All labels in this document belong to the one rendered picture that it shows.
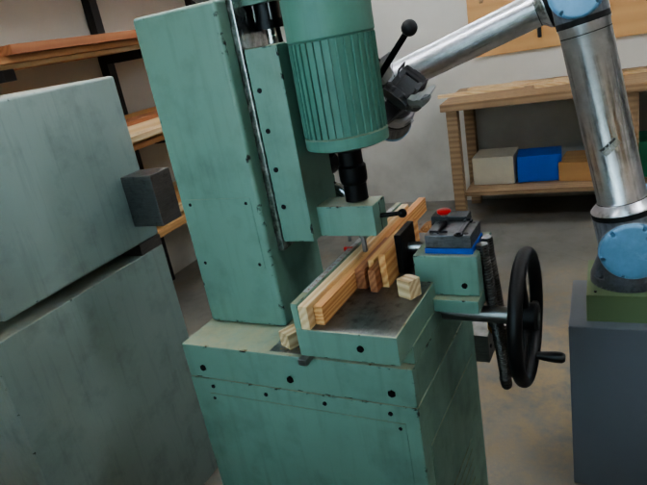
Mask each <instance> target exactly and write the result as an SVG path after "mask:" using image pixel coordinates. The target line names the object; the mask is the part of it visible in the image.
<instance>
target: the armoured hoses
mask: <svg viewBox="0 0 647 485"><path fill-rule="evenodd" d="M476 246H477V250H478V251H479V252H480V257H481V264H482V273H483V281H484V288H485V296H486V304H487V306H488V307H490V308H495V307H498V306H505V305H504V300H503V294H502V289H501V281H500V278H499V277H500V276H499V273H498V272H499V271H498V268H497V263H496V262H497V260H496V257H495V256H496V255H495V249H494V244H493V239H492V235H483V236H481V237H480V242H478V243H477V244H476ZM490 325H491V330H492V335H493V341H494V347H495V350H496V351H495V352H496V355H497V356H496V357H497V362H498V368H499V375H500V377H499V378H500V382H501V385H502V387H503V388H504V389H505V390H509V389H511V387H512V379H511V377H512V375H511V371H510V367H509V362H508V353H507V336H506V323H496V322H490Z"/></svg>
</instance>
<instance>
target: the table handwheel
mask: <svg viewBox="0 0 647 485"><path fill-rule="evenodd" d="M527 271H528V276H529V285H530V301H529V296H528V290H527V281H526V276H527ZM441 315H442V319H455V320H468V321H482V322H496V323H506V336H507V353H508V362H509V367H510V371H511V375H512V378H513V380H514V382H515V383H516V385H517V386H519V387H521V388H527V387H529V386H530V385H531V384H532V383H533V381H534V378H535V376H536V373H537V368H538V363H539V360H538V359H536V352H537V351H540V350H541V341H542V326H543V289H542V276H541V268H540V263H539V259H538V256H537V253H536V251H535V250H534V249H533V248H532V247H531V246H523V247H522V248H520V249H519V251H518V252H517V254H516V256H515V259H514V262H513V266H512V270H511V274H510V281H509V289H508V299H507V306H498V307H495V308H490V307H488V306H487V305H483V307H482V309H481V311H480V313H479V314H462V313H448V312H441Z"/></svg>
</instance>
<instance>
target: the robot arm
mask: <svg viewBox="0 0 647 485"><path fill-rule="evenodd" d="M543 25H546V26H549V27H552V28H553V27H556V32H557V33H558V36H559V40H560V45H561V49H562V53H563V58H564V61H565V65H566V70H567V74H568V78H569V83H570V87H571V91H572V95H573V99H574V103H575V108H576V112H577V117H578V121H579V124H580V129H581V133H582V141H583V145H584V149H585V154H586V158H587V161H588V166H589V170H590V174H591V179H592V183H593V187H594V191H595V195H596V200H597V203H596V204H595V205H594V207H593V208H592V209H591V211H590V214H591V217H592V222H593V226H594V230H595V234H596V239H597V243H598V254H597V256H596V259H595V261H594V264H593V266H592V269H591V271H590V279H591V282H592V283H593V284H594V285H596V286H597V287H599V288H601V289H604V290H607V291H611V292H617V293H625V294H637V293H646V292H647V184H645V179H644V174H643V170H642V165H641V161H640V156H639V151H638V146H637V142H636V137H635V132H634V124H633V119H632V115H631V110H630V105H629V100H628V95H627V91H626V87H625V82H624V77H623V72H622V67H621V63H620V59H619V54H618V49H617V44H616V39H615V34H614V31H613V26H612V21H611V9H610V4H609V0H515V1H513V2H511V3H509V4H507V5H505V6H503V7H501V8H500V9H498V10H496V11H494V12H492V13H490V14H488V15H486V16H484V17H482V18H480V19H478V20H476V21H474V22H472V23H470V24H468V25H466V26H464V27H462V28H460V29H458V30H456V31H455V32H453V33H451V34H449V35H447V36H445V37H443V38H440V39H438V40H437V41H435V42H433V43H431V44H429V45H427V46H425V47H423V48H421V49H419V50H417V51H415V52H413V53H411V54H409V55H407V56H406V57H404V58H402V59H400V60H398V61H396V62H394V63H392V64H390V66H389V67H388V69H387V71H386V72H385V74H384V75H383V77H382V79H381V81H382V87H383V95H384V102H385V109H386V116H387V124H388V129H389V138H388V139H386V140H388V141H398V140H401V139H403V138H404V137H405V136H406V135H407V133H408V132H409V130H410V128H411V123H412V122H413V121H414V119H413V116H414V114H415V112H418V111H419V110H421V109H422V108H423V107H424V106H425V104H426V103H427V102H428V101H429V100H430V98H431V94H432V93H433V91H434V90H435V88H436V86H435V85H432V86H430V87H429V88H427V89H426V90H424V89H425V88H426V86H427V81H428V80H429V79H431V78H433V77H435V76H437V75H440V74H442V73H444V72H446V71H448V70H450V69H452V68H454V67H456V66H459V65H461V64H464V63H466V62H468V61H470V60H472V59H473V58H475V57H478V56H480V55H482V54H484V53H486V52H488V51H490V50H492V49H494V48H497V47H499V46H501V45H503V44H505V43H507V42H509V41H511V40H513V39H515V38H519V37H520V36H522V35H524V34H526V33H528V32H530V31H532V30H535V29H537V28H539V27H541V26H543Z"/></svg>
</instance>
